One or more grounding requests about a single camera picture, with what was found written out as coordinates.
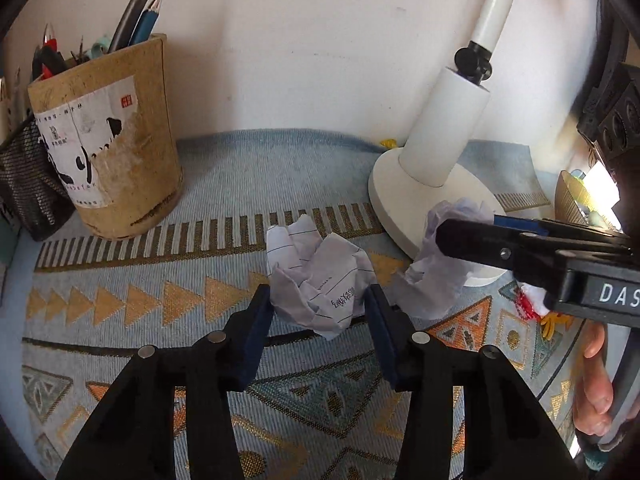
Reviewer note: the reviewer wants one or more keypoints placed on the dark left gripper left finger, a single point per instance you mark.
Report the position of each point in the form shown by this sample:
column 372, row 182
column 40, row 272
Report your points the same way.
column 249, row 343

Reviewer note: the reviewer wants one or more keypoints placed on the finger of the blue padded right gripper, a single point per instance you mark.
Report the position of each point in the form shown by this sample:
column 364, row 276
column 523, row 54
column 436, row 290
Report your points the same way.
column 515, row 225

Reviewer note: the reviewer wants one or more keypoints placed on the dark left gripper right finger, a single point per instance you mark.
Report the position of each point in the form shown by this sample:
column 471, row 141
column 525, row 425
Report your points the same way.
column 390, row 331

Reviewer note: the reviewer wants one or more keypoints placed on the paper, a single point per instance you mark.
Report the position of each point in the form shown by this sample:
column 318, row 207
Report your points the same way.
column 433, row 283

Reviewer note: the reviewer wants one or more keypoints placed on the plush duck toy blue hat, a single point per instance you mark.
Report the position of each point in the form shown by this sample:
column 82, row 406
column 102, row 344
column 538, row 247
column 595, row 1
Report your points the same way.
column 529, row 303

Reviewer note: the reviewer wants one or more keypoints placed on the paper mid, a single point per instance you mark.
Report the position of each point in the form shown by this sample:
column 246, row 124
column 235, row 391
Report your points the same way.
column 316, row 282

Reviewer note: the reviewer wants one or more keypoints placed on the person's right hand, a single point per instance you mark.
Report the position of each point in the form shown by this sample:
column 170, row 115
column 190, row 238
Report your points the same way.
column 593, row 394

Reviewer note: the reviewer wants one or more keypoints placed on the amber ribbed glass bowl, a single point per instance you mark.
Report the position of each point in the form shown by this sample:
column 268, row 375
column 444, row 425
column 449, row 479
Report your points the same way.
column 574, row 204

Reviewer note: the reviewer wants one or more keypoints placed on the white desk lamp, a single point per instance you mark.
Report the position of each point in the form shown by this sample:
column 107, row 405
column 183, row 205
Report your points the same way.
column 406, row 183

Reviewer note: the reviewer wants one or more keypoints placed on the patterned woven table mat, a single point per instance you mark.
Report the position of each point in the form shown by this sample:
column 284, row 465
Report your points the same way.
column 318, row 409

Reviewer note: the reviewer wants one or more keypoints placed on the black monitor screen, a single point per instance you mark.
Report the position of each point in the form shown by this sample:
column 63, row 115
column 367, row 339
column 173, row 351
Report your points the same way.
column 610, row 116

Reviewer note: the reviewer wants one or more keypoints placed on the brown cardboard pen holder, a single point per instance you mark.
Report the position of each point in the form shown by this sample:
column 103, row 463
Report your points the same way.
column 106, row 127

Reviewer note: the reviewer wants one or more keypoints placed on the black mesh pen holder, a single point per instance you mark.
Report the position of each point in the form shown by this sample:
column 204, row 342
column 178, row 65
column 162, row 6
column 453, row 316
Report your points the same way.
column 30, row 185

